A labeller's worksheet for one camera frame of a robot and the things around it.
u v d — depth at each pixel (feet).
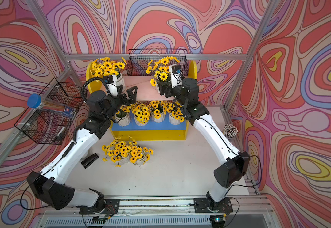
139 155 2.52
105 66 1.98
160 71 2.02
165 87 1.95
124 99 1.99
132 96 2.01
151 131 3.39
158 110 2.70
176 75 1.84
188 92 1.63
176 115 2.66
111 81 1.86
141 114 2.58
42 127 2.31
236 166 1.38
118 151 2.60
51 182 1.29
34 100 2.09
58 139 2.37
